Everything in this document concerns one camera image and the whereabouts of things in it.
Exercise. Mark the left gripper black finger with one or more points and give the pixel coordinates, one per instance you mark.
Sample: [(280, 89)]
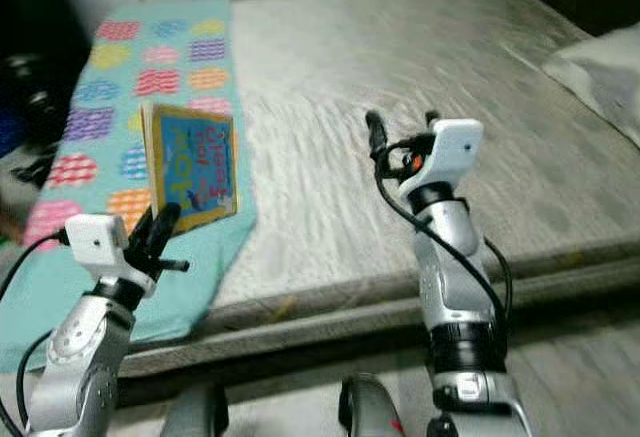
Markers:
[(135, 232), (163, 227)]

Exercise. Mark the colourful children's book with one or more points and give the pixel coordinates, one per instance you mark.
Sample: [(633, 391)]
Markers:
[(195, 162)]

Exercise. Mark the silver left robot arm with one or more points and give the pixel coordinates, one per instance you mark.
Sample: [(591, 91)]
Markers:
[(75, 357)]

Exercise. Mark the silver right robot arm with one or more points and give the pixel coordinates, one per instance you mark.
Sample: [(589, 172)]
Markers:
[(450, 267)]

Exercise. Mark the grey quilted mattress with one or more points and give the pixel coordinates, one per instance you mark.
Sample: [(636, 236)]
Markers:
[(410, 107)]

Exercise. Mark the teal blanket with colourful shapes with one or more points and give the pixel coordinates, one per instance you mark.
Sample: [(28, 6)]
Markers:
[(110, 97)]

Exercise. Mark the blue item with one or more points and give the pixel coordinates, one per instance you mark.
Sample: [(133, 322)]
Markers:
[(8, 129)]

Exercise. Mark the white pillow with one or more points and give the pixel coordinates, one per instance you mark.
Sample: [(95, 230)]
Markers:
[(600, 72)]

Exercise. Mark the grey robot right leg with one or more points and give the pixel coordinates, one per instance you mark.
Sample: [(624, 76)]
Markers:
[(370, 412)]

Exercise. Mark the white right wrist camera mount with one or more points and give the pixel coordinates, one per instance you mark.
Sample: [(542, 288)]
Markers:
[(455, 152)]

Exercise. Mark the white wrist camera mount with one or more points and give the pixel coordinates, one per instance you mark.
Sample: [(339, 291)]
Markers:
[(95, 245), (455, 152)]

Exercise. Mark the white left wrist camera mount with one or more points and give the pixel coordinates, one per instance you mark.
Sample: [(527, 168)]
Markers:
[(95, 245)]

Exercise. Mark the dark bed frame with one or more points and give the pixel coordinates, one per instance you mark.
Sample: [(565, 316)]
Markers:
[(360, 327)]

